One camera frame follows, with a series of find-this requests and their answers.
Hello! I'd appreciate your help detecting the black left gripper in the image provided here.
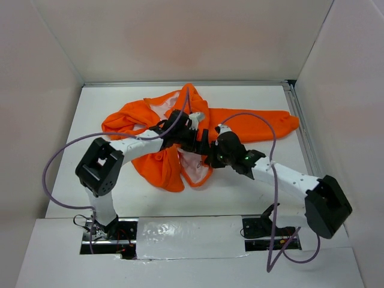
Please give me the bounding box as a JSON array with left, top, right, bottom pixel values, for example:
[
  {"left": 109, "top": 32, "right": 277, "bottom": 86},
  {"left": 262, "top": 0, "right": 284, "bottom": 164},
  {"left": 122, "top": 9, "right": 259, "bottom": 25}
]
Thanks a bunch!
[{"left": 174, "top": 125, "right": 211, "bottom": 155}]

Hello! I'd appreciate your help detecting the orange zip-up jacket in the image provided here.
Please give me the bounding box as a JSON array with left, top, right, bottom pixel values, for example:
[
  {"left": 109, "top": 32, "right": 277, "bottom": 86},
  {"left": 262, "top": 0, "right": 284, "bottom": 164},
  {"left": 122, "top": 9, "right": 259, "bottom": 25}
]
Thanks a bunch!
[{"left": 101, "top": 83, "right": 299, "bottom": 192}]

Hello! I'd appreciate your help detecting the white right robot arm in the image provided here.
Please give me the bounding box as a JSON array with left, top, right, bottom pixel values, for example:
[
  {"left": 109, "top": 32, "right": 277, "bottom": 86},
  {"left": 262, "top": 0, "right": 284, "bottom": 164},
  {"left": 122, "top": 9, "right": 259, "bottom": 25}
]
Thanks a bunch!
[{"left": 207, "top": 125, "right": 352, "bottom": 239}]

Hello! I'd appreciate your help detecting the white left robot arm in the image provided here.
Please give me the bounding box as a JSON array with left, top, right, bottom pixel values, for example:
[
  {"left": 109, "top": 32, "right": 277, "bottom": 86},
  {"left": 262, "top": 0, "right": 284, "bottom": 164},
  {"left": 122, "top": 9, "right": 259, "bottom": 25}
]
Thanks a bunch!
[{"left": 75, "top": 110, "right": 209, "bottom": 239}]

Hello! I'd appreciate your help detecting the white front cover plate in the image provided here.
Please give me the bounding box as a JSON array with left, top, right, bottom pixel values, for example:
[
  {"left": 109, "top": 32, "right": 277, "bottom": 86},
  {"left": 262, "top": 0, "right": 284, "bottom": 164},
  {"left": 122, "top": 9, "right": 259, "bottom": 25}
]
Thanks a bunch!
[{"left": 136, "top": 215, "right": 247, "bottom": 260}]

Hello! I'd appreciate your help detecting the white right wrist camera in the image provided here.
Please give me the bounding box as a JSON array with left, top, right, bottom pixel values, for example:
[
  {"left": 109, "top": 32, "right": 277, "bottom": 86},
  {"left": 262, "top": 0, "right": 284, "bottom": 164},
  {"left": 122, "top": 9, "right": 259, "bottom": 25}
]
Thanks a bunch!
[{"left": 215, "top": 124, "right": 232, "bottom": 136}]

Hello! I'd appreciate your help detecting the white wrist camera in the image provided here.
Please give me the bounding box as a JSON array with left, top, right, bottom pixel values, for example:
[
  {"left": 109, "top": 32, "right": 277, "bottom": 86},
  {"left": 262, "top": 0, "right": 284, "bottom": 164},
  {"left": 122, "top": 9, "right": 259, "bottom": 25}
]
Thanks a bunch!
[
  {"left": 188, "top": 112, "right": 205, "bottom": 125},
  {"left": 215, "top": 124, "right": 232, "bottom": 136}
]

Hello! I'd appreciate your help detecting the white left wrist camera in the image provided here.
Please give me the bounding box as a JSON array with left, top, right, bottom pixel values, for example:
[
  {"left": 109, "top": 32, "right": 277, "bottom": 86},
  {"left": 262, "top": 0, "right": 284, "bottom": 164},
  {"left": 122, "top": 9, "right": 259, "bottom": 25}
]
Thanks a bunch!
[{"left": 188, "top": 112, "right": 205, "bottom": 125}]

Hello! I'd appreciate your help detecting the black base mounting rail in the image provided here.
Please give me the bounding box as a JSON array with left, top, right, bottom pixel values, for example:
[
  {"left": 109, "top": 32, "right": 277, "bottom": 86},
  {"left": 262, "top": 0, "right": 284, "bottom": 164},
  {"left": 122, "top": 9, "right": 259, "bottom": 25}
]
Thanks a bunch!
[{"left": 78, "top": 215, "right": 302, "bottom": 260}]

